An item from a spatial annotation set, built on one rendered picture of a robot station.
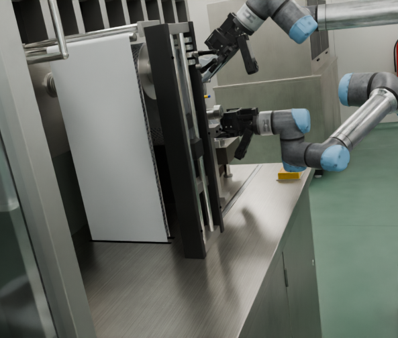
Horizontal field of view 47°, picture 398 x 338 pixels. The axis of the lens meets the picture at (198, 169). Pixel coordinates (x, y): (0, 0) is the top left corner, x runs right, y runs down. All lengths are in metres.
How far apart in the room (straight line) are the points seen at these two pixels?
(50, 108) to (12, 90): 0.90
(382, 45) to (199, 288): 5.07
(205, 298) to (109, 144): 0.47
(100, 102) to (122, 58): 0.13
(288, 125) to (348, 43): 4.48
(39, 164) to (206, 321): 0.52
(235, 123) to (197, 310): 0.70
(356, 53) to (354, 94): 4.19
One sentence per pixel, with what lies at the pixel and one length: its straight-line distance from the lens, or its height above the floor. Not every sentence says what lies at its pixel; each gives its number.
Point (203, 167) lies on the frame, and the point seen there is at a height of 1.10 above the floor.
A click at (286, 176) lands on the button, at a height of 0.91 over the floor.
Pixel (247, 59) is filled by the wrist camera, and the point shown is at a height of 1.32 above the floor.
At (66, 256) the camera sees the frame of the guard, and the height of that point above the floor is 1.21.
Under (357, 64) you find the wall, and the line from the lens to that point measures 5.86.
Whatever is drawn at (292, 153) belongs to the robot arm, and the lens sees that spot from 1.41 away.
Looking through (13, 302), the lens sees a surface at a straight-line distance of 0.48.
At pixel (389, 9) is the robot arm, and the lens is 1.42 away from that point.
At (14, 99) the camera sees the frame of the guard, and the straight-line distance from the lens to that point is 0.46.
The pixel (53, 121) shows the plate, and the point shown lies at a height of 1.24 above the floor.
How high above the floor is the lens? 1.41
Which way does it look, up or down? 16 degrees down
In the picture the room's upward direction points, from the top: 9 degrees counter-clockwise
